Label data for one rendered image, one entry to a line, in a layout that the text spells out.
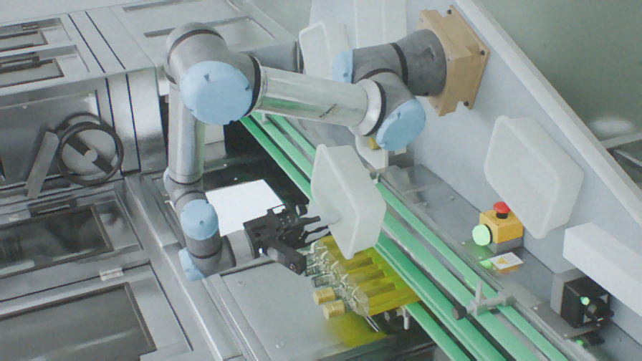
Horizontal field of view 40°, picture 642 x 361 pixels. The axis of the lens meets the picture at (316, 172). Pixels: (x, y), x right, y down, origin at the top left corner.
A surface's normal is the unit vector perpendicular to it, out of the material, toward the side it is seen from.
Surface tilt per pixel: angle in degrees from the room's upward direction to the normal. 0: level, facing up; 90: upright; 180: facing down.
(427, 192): 90
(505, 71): 0
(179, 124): 49
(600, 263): 0
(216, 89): 82
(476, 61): 90
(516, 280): 90
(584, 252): 0
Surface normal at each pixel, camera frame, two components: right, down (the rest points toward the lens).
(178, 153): -0.38, 0.58
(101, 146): 0.40, 0.42
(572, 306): -0.91, 0.22
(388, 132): 0.47, 0.66
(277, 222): -0.03, -0.67
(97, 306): -0.04, -0.88
